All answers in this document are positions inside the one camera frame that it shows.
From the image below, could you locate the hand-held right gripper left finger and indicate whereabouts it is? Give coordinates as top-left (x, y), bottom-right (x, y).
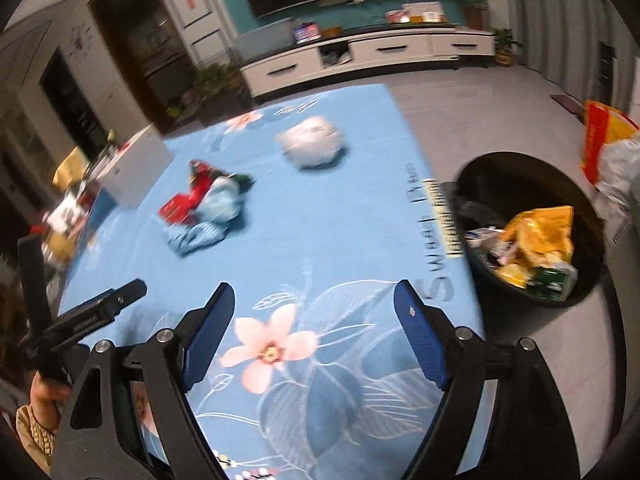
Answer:
top-left (50, 282), bottom-right (236, 480)

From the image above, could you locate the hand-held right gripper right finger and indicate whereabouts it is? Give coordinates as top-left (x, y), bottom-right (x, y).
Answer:
top-left (392, 279), bottom-right (596, 480)

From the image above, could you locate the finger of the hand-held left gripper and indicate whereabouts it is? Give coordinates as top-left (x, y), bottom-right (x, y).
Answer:
top-left (47, 280), bottom-right (148, 343)
top-left (17, 235), bottom-right (53, 341)

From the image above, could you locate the blue silver foil wrapper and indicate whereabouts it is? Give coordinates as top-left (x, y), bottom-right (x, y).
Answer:
top-left (167, 220), bottom-right (232, 257)

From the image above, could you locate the red cigarette pack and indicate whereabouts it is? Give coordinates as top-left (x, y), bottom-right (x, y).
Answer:
top-left (159, 185), bottom-right (211, 224)

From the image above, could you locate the yellow snack bag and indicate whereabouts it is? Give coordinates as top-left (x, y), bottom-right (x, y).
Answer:
top-left (497, 206), bottom-right (576, 288)

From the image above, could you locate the green red snack wrapper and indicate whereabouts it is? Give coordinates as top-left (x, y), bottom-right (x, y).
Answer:
top-left (187, 159), bottom-right (253, 193)

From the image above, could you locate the black trash bin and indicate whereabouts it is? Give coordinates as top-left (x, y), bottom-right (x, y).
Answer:
top-left (452, 152), bottom-right (606, 309)

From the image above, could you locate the person's left hand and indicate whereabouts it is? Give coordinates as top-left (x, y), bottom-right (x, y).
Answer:
top-left (30, 374), bottom-right (72, 428)

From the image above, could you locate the yellow cloth bag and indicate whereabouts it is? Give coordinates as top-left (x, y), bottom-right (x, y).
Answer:
top-left (52, 147), bottom-right (91, 188)

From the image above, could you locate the white box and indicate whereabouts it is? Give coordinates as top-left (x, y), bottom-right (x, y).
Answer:
top-left (95, 125), bottom-right (173, 209)

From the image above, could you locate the blue floral tablecloth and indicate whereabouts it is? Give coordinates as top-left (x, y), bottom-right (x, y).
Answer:
top-left (47, 84), bottom-right (488, 480)

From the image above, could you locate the plant stand with plants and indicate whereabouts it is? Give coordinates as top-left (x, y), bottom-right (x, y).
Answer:
top-left (192, 60), bottom-right (246, 106)

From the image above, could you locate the white plastic shopping bag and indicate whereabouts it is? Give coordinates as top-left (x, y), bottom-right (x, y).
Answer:
top-left (597, 135), bottom-right (640, 211)

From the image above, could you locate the red yellow shopping bag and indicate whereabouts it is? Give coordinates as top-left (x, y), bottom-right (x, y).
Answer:
top-left (580, 100), bottom-right (640, 186)

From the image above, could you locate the brown floor mat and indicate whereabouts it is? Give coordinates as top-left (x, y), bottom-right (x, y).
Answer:
top-left (550, 94), bottom-right (583, 113)

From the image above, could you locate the white television cabinet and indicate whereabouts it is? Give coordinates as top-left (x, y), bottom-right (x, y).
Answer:
top-left (240, 27), bottom-right (496, 103)

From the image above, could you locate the glass tank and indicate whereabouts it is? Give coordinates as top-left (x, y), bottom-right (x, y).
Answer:
top-left (232, 17), bottom-right (296, 61)

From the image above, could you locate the potted plant yellow pot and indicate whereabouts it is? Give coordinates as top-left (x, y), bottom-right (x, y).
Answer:
top-left (492, 27), bottom-right (523, 68)

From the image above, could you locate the potted plant brown pot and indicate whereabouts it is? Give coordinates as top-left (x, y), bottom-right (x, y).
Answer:
top-left (457, 0), bottom-right (491, 31)

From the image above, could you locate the grey curtain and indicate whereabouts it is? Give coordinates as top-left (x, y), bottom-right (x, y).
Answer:
top-left (510, 0), bottom-right (640, 126)

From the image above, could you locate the black wall clock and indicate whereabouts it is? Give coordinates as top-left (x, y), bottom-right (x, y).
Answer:
top-left (67, 25), bottom-right (93, 61)

